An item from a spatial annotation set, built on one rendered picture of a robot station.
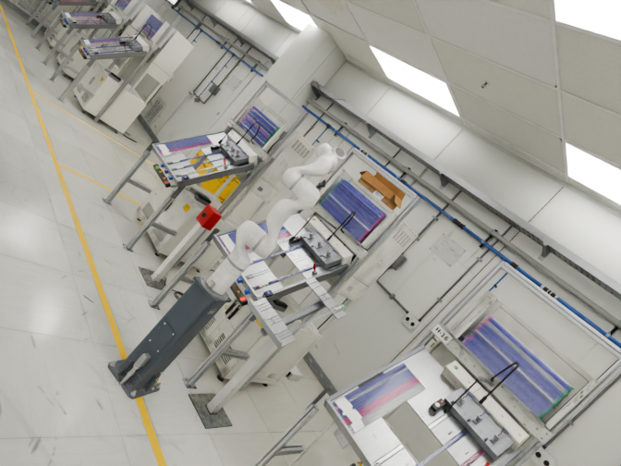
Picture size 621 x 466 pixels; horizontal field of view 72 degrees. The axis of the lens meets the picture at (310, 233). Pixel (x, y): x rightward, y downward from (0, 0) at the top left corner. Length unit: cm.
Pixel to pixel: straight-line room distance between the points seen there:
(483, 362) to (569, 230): 204
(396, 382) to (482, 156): 287
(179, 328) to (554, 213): 332
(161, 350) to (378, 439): 121
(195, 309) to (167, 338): 22
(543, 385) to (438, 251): 217
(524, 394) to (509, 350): 22
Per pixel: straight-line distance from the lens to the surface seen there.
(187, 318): 239
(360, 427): 230
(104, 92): 681
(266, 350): 268
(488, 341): 256
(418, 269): 440
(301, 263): 297
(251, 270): 288
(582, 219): 433
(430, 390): 254
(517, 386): 252
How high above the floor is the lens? 153
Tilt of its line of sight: 6 degrees down
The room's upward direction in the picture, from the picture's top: 42 degrees clockwise
